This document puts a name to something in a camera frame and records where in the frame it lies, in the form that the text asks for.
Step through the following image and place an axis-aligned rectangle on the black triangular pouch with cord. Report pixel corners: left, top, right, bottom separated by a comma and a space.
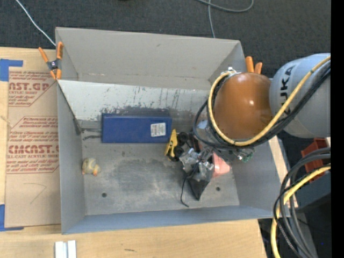
180, 170, 213, 208

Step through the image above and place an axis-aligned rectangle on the pink round toy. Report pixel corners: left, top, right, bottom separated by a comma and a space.
211, 154, 232, 177

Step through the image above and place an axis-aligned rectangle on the blue box with white label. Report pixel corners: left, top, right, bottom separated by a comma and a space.
101, 113, 173, 144

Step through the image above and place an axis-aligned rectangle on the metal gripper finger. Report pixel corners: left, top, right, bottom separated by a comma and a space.
198, 160, 215, 182
179, 147, 201, 172

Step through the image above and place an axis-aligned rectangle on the yellow and black toy truck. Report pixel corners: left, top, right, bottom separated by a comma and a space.
164, 128, 189, 162

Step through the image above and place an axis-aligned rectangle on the grey metal bin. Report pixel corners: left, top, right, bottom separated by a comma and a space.
55, 27, 283, 235

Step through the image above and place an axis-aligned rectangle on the grey flat bar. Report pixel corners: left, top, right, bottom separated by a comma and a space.
73, 118, 103, 135

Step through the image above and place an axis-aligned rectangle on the brown cardboard board red print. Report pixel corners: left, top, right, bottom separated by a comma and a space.
4, 47, 62, 228

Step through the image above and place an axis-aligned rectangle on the yellow toy duck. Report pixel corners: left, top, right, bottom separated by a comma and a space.
81, 157, 102, 177

